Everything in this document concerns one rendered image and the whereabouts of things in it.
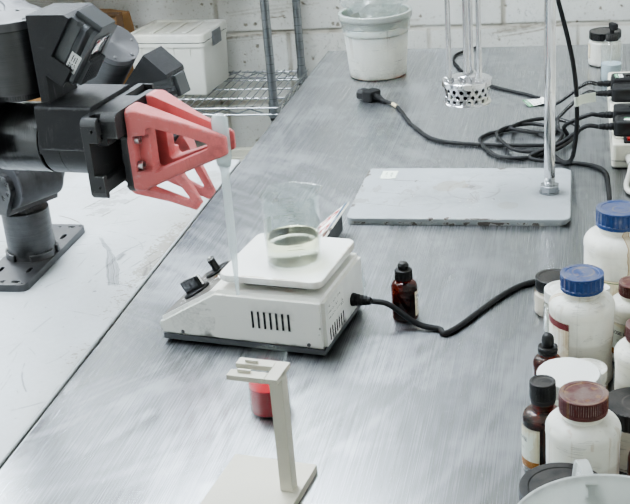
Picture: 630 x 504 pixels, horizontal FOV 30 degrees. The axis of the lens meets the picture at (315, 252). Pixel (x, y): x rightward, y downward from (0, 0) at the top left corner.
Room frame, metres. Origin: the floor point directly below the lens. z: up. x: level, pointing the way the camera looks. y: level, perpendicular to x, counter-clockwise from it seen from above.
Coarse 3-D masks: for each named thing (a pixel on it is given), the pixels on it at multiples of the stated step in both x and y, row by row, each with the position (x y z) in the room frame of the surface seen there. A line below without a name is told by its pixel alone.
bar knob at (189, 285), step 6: (192, 276) 1.19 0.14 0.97; (198, 276) 1.19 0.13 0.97; (186, 282) 1.19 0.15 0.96; (192, 282) 1.19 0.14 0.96; (198, 282) 1.19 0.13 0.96; (204, 282) 1.20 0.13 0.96; (186, 288) 1.20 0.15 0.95; (192, 288) 1.19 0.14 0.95; (198, 288) 1.19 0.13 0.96; (204, 288) 1.18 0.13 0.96; (186, 294) 1.19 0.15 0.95; (192, 294) 1.18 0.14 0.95
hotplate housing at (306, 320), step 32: (352, 256) 1.21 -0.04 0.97; (224, 288) 1.15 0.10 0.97; (256, 288) 1.14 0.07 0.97; (288, 288) 1.14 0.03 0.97; (320, 288) 1.13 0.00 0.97; (352, 288) 1.18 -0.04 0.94; (192, 320) 1.16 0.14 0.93; (224, 320) 1.14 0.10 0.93; (256, 320) 1.13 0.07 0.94; (288, 320) 1.11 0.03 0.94; (320, 320) 1.10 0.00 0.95; (320, 352) 1.10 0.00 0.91
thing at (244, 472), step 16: (240, 368) 0.86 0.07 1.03; (256, 368) 0.87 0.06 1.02; (272, 368) 0.86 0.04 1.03; (288, 368) 0.86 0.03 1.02; (272, 384) 0.84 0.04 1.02; (272, 400) 0.85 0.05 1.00; (288, 400) 0.86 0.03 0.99; (288, 416) 0.86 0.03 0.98; (288, 432) 0.85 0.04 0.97; (288, 448) 0.85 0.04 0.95; (240, 464) 0.90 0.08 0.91; (256, 464) 0.90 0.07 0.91; (272, 464) 0.90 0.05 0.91; (288, 464) 0.85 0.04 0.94; (304, 464) 0.89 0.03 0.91; (224, 480) 0.88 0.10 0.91; (240, 480) 0.87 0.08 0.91; (256, 480) 0.87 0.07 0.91; (272, 480) 0.87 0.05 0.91; (288, 480) 0.85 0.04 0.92; (304, 480) 0.87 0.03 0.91; (208, 496) 0.85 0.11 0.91; (224, 496) 0.85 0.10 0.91; (240, 496) 0.85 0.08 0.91; (256, 496) 0.85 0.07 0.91; (272, 496) 0.85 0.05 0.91; (288, 496) 0.84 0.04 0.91
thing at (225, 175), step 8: (224, 168) 0.86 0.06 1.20; (224, 176) 0.86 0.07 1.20; (224, 184) 0.86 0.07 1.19; (224, 192) 0.86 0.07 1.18; (224, 200) 0.86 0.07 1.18; (224, 208) 0.87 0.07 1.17; (232, 208) 0.86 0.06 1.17; (232, 216) 0.86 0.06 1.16; (232, 224) 0.86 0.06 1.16; (232, 232) 0.86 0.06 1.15; (232, 240) 0.86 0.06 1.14; (232, 248) 0.86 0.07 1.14; (232, 256) 0.86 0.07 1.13; (232, 264) 0.86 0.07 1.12
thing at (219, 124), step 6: (216, 114) 0.86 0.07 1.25; (222, 114) 0.86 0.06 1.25; (216, 120) 0.86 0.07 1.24; (222, 120) 0.86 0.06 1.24; (216, 126) 0.86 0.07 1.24; (222, 126) 0.86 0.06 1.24; (228, 126) 0.86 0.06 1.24; (222, 132) 0.86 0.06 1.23; (228, 132) 0.86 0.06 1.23; (228, 138) 0.86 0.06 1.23; (228, 144) 0.86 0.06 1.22; (228, 156) 0.86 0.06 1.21; (222, 162) 0.86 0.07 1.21; (228, 162) 0.86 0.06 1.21
